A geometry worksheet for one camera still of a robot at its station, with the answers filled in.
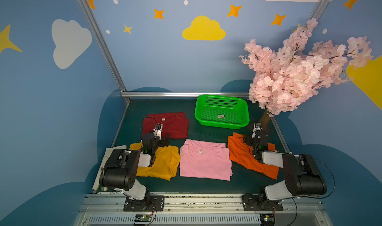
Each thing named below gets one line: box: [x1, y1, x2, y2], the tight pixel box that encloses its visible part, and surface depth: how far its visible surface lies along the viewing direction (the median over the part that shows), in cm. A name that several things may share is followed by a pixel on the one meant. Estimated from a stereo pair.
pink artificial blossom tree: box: [238, 18, 374, 130], surface depth 59 cm
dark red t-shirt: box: [142, 112, 190, 139], surface depth 110 cm
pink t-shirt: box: [179, 138, 233, 182], surface depth 90 cm
